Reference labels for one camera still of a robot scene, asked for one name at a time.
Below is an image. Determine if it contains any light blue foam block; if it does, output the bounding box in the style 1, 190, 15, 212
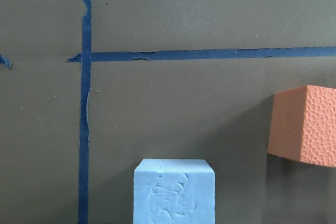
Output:
133, 159, 215, 224

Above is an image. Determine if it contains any orange textured foam block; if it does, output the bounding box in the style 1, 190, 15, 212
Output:
267, 85, 335, 167

